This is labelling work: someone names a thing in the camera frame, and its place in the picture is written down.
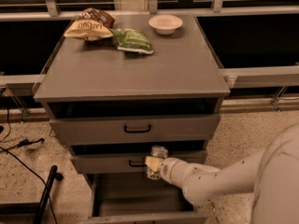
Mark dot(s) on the grey top drawer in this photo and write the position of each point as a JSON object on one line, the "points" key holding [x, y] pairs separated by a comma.
{"points": [[101, 122]]}

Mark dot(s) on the brown yellow chip bag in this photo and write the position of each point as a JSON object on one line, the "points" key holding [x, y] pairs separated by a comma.
{"points": [[91, 25]]}

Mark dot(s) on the black middle drawer handle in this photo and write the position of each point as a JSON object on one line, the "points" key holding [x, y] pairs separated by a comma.
{"points": [[136, 164]]}

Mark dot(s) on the grey bottom drawer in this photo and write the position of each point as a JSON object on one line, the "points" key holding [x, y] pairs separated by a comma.
{"points": [[132, 198]]}

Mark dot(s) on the black top drawer handle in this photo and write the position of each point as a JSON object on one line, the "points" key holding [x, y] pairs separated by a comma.
{"points": [[128, 129]]}

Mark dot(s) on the black stand leg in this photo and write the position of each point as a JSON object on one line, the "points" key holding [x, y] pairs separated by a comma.
{"points": [[36, 209]]}

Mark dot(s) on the grey drawer cabinet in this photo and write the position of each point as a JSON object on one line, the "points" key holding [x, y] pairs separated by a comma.
{"points": [[180, 67]]}

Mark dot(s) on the green snack bag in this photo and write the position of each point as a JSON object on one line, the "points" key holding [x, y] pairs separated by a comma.
{"points": [[130, 40]]}

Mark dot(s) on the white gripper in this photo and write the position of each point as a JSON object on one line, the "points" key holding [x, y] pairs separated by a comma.
{"points": [[167, 170]]}

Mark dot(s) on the grey drawer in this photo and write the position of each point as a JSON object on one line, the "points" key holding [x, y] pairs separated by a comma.
{"points": [[101, 122], [113, 158], [132, 198]]}

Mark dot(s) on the black drawer handle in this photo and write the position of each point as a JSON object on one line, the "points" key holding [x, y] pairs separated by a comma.
{"points": [[128, 129], [136, 164]]}

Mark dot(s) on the grey middle drawer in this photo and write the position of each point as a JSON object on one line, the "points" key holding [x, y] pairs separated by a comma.
{"points": [[113, 158]]}

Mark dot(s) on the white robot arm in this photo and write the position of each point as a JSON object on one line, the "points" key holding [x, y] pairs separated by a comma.
{"points": [[271, 174]]}

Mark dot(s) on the white bowl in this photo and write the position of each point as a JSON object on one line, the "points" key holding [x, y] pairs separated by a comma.
{"points": [[165, 24]]}

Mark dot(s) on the grey metal railing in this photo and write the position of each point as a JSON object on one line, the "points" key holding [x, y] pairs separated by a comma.
{"points": [[255, 41]]}

